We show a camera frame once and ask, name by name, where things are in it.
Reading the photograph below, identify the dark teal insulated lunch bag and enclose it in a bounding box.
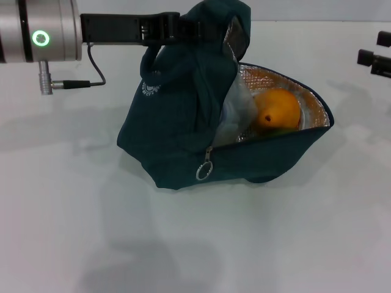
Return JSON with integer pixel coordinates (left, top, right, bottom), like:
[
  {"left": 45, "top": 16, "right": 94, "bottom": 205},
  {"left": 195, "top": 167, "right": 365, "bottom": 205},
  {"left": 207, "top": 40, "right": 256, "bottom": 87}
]
[{"left": 117, "top": 0, "right": 335, "bottom": 190}]

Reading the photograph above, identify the left arm cable with plug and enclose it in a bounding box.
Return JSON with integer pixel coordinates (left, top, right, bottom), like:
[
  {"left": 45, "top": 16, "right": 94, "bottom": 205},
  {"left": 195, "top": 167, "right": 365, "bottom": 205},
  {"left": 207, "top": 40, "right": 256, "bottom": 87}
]
[{"left": 38, "top": 42, "right": 107, "bottom": 96}]

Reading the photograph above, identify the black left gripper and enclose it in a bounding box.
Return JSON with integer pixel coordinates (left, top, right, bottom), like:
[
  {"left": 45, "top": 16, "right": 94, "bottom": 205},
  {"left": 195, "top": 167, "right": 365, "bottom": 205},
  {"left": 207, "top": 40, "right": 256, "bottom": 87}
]
[{"left": 79, "top": 11, "right": 221, "bottom": 47}]

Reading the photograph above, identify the green cucumber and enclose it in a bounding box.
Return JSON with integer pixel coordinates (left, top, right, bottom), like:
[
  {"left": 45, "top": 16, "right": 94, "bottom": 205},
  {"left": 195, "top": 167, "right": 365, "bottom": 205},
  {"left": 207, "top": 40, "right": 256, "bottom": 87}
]
[{"left": 265, "top": 128, "right": 296, "bottom": 137}]

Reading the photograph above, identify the orange yellow pear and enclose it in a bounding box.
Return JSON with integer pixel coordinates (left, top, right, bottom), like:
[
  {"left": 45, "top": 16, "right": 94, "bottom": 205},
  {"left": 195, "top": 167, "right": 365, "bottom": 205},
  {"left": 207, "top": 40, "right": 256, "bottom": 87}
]
[{"left": 253, "top": 88, "right": 302, "bottom": 132}]

